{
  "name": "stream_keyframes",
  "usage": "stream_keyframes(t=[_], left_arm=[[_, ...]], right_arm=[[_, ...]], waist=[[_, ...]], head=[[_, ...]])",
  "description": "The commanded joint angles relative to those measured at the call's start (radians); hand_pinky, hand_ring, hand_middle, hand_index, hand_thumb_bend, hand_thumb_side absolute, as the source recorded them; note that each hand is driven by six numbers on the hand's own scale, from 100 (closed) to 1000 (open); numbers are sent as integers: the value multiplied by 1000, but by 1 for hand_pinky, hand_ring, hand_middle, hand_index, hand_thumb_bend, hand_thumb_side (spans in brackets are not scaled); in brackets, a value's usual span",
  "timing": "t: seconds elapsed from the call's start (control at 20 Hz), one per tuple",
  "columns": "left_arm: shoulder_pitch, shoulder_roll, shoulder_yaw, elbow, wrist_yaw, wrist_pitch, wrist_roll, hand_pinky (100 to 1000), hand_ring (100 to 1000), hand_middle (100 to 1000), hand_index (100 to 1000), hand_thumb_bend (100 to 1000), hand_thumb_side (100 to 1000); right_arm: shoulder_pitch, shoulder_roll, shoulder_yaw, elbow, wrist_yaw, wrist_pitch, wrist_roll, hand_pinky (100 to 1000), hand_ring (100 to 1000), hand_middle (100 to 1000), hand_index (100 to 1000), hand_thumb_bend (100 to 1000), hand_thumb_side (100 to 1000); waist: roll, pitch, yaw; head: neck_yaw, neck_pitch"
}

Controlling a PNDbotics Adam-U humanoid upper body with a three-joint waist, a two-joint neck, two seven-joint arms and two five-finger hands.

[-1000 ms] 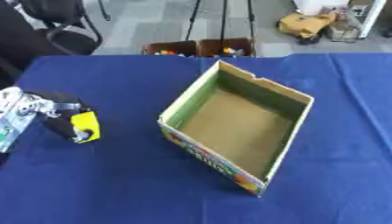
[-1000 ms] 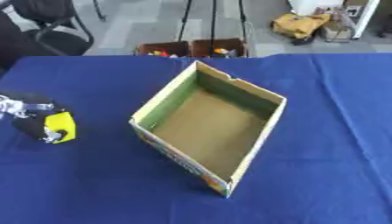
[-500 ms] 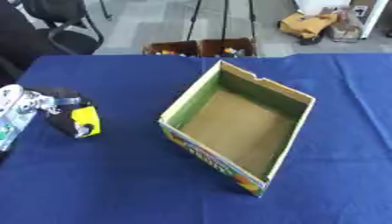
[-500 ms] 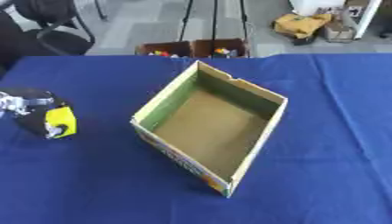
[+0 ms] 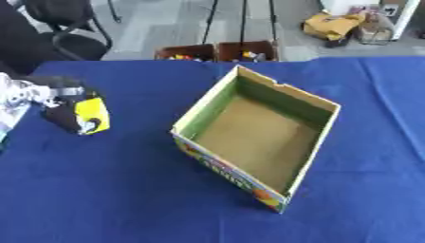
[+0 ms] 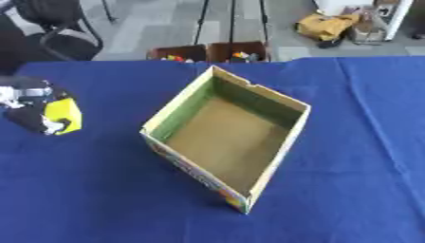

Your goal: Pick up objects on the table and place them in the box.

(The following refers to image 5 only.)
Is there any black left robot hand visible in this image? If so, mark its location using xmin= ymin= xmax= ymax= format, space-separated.
xmin=20 ymin=75 xmax=105 ymax=136

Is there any yellow block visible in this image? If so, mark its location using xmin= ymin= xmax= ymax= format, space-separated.
xmin=73 ymin=96 xmax=112 ymax=135

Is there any cardboard box with green inside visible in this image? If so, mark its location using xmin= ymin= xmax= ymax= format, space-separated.
xmin=169 ymin=65 xmax=342 ymax=215

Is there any black office chair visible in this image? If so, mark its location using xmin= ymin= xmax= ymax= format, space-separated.
xmin=0 ymin=0 xmax=115 ymax=76

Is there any brown cardboard bin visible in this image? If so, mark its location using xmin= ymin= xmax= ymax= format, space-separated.
xmin=153 ymin=43 xmax=218 ymax=63
xmin=213 ymin=40 xmax=283 ymax=63

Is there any yellow bag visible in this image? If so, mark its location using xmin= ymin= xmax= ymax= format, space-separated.
xmin=302 ymin=11 xmax=369 ymax=42

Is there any wire basket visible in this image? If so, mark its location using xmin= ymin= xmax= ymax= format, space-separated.
xmin=353 ymin=11 xmax=397 ymax=46

